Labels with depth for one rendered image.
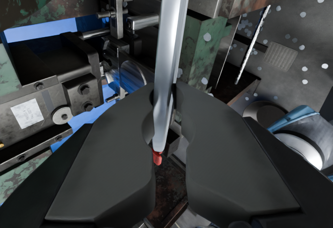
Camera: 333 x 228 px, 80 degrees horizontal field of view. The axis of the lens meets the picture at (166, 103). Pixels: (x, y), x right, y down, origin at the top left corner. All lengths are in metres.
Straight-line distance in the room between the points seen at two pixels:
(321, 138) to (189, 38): 0.40
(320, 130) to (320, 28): 0.66
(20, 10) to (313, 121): 0.55
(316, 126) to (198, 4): 0.40
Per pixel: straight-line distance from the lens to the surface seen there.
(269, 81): 1.26
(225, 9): 0.57
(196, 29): 0.59
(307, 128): 0.55
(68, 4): 0.79
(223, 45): 0.95
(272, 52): 1.04
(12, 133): 0.60
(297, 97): 1.26
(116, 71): 0.70
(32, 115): 0.58
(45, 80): 0.50
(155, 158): 0.82
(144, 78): 0.59
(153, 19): 0.58
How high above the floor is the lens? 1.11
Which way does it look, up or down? 37 degrees down
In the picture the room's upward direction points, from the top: 121 degrees counter-clockwise
